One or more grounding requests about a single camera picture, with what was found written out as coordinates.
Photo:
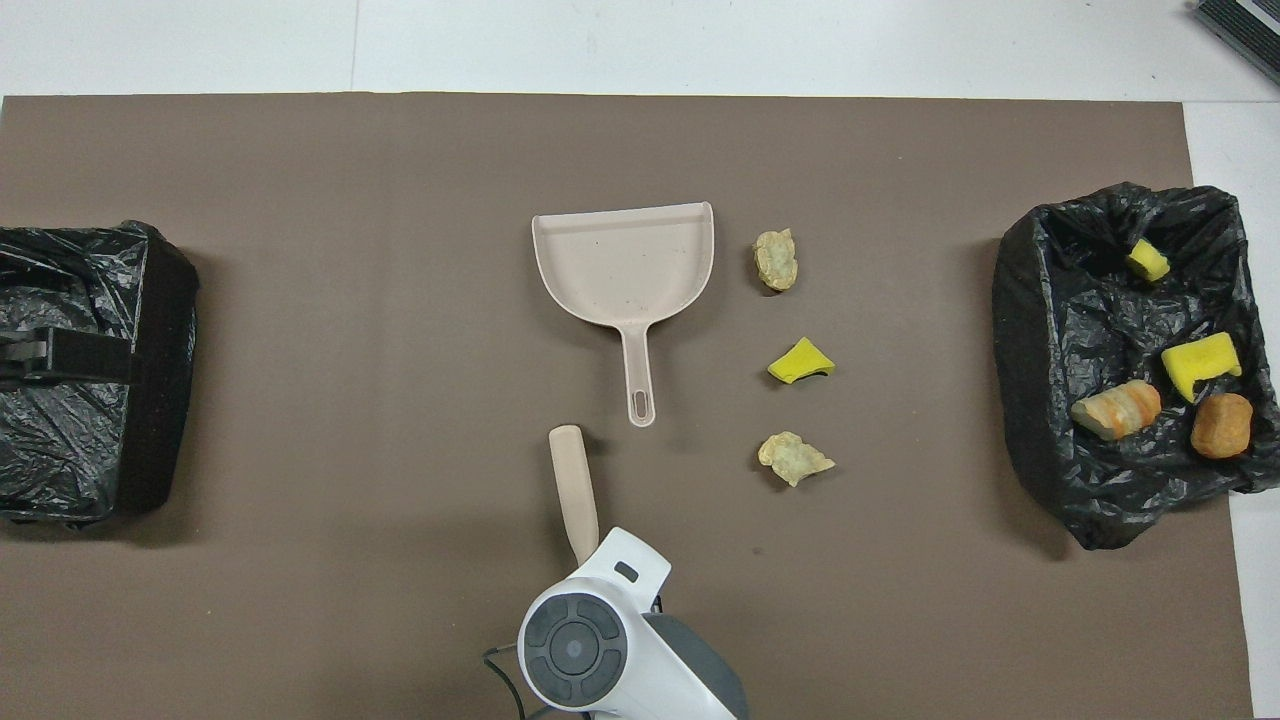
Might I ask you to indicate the brown table mat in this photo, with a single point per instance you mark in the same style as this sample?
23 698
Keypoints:
640 150

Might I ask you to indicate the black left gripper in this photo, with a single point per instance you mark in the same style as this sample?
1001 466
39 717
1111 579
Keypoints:
28 352

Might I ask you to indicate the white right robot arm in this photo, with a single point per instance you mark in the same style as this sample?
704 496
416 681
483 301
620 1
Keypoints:
620 640

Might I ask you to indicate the brown bread roll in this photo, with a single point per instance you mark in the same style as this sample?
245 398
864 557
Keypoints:
1221 426

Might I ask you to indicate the beige plastic dustpan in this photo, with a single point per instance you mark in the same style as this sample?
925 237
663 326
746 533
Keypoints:
620 265

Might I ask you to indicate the yellow sponge wedge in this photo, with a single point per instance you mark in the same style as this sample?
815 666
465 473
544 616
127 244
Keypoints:
798 362

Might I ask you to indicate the dark ribbed panel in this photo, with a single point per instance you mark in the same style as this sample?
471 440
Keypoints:
1245 25

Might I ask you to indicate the yellow sponge piece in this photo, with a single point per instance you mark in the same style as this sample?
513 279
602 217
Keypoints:
1148 261
1200 362

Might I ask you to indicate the black bag lined bin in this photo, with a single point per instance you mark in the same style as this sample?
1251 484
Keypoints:
60 450
1050 380

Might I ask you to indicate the beige hand brush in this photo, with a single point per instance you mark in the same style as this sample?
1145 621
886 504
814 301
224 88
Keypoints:
572 480

